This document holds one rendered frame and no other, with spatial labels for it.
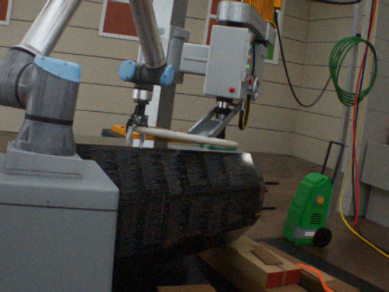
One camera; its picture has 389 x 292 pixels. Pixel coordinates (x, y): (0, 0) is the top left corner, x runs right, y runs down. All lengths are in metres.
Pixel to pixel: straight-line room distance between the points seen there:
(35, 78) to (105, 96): 7.22
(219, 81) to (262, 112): 7.04
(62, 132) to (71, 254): 0.34
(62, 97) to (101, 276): 0.51
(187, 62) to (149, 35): 1.56
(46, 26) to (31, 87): 0.27
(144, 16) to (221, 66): 1.03
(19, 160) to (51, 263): 0.29
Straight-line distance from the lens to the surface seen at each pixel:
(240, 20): 2.69
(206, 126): 2.60
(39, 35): 1.50
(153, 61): 1.85
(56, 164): 1.27
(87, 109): 8.48
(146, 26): 1.77
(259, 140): 9.74
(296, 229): 3.77
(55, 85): 1.29
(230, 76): 2.67
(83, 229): 1.24
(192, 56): 3.33
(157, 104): 3.31
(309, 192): 3.75
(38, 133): 1.29
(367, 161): 5.11
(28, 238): 1.24
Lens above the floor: 1.13
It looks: 7 degrees down
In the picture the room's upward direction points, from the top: 8 degrees clockwise
